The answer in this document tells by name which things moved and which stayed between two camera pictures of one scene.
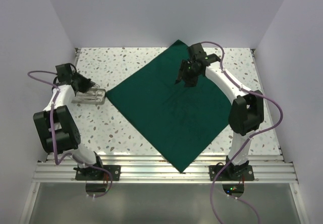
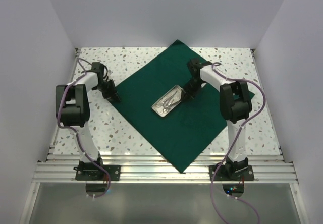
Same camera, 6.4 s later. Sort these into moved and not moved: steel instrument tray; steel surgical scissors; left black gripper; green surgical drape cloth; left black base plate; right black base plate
Moved: left black gripper; steel surgical scissors; steel instrument tray
Not moved: left black base plate; right black base plate; green surgical drape cloth
